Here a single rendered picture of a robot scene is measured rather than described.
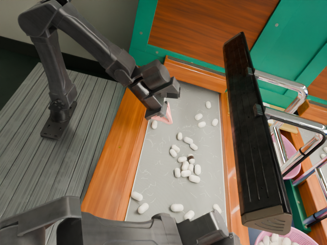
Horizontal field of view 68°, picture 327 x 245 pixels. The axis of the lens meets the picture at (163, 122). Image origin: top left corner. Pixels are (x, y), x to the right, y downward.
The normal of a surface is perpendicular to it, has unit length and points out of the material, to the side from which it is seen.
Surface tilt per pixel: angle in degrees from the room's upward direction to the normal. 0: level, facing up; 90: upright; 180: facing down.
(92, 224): 36
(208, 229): 47
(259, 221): 90
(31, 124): 0
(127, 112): 0
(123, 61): 29
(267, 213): 58
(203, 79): 90
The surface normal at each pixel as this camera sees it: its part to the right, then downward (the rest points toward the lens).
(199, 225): -0.49, -0.42
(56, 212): -0.22, -0.56
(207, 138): 0.26, -0.67
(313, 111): -0.12, 0.69
